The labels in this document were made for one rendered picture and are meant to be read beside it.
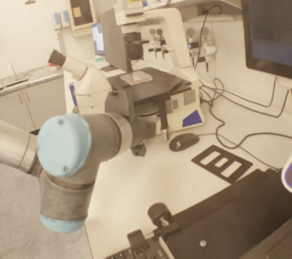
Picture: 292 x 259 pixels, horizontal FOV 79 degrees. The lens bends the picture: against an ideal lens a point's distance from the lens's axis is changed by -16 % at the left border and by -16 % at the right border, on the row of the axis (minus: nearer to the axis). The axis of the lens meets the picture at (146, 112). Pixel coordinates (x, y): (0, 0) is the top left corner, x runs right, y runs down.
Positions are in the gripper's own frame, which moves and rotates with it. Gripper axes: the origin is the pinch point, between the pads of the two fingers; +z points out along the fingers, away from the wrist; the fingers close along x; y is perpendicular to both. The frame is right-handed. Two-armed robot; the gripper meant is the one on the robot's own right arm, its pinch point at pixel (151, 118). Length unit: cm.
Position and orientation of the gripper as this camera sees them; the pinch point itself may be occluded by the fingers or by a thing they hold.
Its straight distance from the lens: 61.5
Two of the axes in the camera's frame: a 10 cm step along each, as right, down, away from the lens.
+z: 4.1, -0.2, 9.1
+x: 9.1, 0.3, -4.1
